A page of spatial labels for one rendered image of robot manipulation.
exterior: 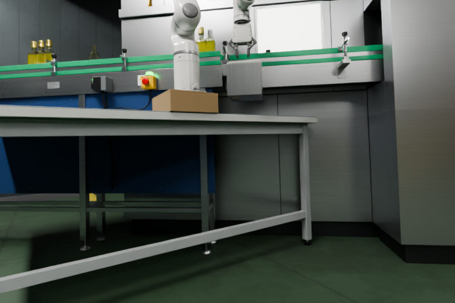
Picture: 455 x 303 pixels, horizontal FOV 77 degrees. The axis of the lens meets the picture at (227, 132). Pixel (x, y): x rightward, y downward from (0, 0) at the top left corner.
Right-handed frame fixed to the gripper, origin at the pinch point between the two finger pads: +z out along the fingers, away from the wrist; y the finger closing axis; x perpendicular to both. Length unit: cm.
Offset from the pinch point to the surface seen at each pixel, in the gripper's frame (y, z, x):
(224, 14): 14, -39, -39
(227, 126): 7.8, 37.4, 7.3
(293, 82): -27.1, 12.0, -20.4
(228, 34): 11.7, -25.2, -38.8
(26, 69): 137, -4, -14
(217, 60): 15.6, -1.2, -13.1
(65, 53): 227, -68, -168
